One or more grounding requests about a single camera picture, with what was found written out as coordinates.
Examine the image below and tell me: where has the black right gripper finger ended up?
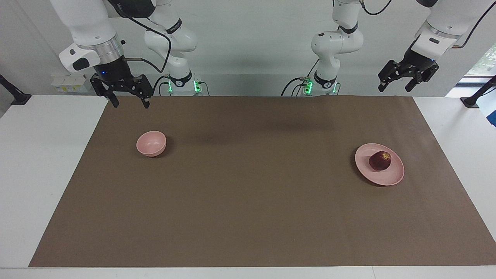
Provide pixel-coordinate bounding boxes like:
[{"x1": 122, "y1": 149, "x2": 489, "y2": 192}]
[
  {"x1": 134, "y1": 74, "x2": 154, "y2": 109},
  {"x1": 90, "y1": 76, "x2": 120, "y2": 108}
]

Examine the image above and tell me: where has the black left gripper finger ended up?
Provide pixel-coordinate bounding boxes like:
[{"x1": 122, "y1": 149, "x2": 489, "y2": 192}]
[
  {"x1": 405, "y1": 65, "x2": 439, "y2": 93},
  {"x1": 378, "y1": 59, "x2": 405, "y2": 93}
]

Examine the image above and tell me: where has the dark red apple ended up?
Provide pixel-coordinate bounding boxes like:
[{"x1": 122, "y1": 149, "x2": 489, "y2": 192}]
[{"x1": 369, "y1": 151, "x2": 392, "y2": 172}]

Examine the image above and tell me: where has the pink bowl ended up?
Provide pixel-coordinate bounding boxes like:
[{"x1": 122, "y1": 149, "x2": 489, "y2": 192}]
[{"x1": 136, "y1": 131, "x2": 167, "y2": 157}]

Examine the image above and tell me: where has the pink plate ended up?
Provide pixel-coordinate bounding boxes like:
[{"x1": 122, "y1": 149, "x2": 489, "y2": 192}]
[{"x1": 355, "y1": 143, "x2": 405, "y2": 186}]

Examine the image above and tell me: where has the black clamp stand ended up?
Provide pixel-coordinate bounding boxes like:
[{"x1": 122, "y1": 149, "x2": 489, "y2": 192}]
[
  {"x1": 0, "y1": 74, "x2": 32, "y2": 106},
  {"x1": 460, "y1": 75, "x2": 496, "y2": 109}
]

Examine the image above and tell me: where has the brown table mat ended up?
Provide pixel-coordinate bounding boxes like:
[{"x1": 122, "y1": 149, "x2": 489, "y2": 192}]
[{"x1": 28, "y1": 95, "x2": 496, "y2": 268}]

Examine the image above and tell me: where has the black base cable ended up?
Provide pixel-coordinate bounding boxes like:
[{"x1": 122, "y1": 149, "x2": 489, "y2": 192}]
[
  {"x1": 152, "y1": 75, "x2": 210, "y2": 96},
  {"x1": 281, "y1": 58, "x2": 320, "y2": 96}
]

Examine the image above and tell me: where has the white wall socket box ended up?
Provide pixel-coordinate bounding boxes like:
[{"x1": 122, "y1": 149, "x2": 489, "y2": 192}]
[{"x1": 51, "y1": 74, "x2": 93, "y2": 93}]

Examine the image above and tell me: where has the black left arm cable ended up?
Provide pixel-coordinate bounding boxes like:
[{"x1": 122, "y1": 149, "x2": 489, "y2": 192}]
[{"x1": 360, "y1": 0, "x2": 496, "y2": 50}]

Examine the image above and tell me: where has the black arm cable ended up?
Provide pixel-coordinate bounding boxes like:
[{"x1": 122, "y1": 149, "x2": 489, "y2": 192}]
[
  {"x1": 107, "y1": 0, "x2": 172, "y2": 74},
  {"x1": 360, "y1": 0, "x2": 496, "y2": 50}
]

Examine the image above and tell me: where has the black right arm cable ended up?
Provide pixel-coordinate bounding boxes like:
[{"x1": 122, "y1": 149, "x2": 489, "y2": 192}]
[{"x1": 107, "y1": 0, "x2": 172, "y2": 74}]

